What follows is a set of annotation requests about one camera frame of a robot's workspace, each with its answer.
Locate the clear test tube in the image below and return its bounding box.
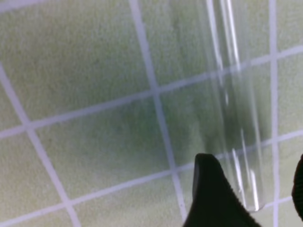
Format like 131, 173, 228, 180
205, 0, 266, 212

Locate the green grid tablecloth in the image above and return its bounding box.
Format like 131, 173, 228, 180
0, 0, 303, 227

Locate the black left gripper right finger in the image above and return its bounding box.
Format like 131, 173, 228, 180
292, 155, 303, 217

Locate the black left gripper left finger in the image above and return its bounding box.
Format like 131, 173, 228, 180
183, 153, 260, 227

